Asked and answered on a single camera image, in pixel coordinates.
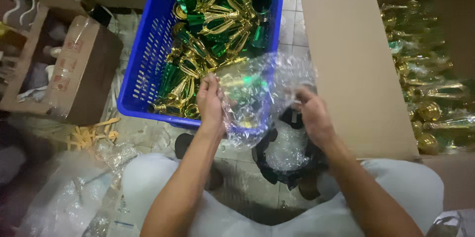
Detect person's white shorts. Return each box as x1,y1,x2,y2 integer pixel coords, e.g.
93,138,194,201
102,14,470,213
122,153,445,237

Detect large brown cardboard box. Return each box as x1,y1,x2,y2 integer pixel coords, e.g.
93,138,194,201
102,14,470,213
301,0,475,212

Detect pile of bagged trophies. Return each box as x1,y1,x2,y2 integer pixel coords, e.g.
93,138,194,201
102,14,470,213
380,0,475,156

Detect black basket of plastic bags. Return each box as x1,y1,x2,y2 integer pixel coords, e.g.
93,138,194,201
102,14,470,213
252,106,329,191

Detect person's right hand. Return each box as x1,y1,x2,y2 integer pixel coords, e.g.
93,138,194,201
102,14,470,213
292,87,336,151

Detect green and gold trophy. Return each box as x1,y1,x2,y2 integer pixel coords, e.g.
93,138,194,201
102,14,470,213
219,72,268,98

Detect clear plastic bag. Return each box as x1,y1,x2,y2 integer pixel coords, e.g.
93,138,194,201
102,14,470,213
214,52,318,148

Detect heap of green gold trophies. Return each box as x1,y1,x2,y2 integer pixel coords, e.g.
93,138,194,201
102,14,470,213
149,0,273,120

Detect heap of yellow plastic pieces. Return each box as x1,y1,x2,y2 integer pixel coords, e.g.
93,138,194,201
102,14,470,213
66,118,121,151

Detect small brown cardboard carton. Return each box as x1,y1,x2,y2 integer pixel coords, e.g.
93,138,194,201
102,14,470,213
0,2,124,126

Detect blue plastic crate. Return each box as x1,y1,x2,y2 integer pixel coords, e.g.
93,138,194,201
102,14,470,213
117,0,287,131

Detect person's left hand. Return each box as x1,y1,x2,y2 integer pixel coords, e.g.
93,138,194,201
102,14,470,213
196,73,227,136

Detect person's dark sandal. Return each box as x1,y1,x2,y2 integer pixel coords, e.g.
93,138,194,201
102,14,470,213
174,132,225,192
298,178,321,201

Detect pile of clear plastic wrap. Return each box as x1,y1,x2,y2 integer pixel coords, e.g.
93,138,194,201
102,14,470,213
15,142,140,237

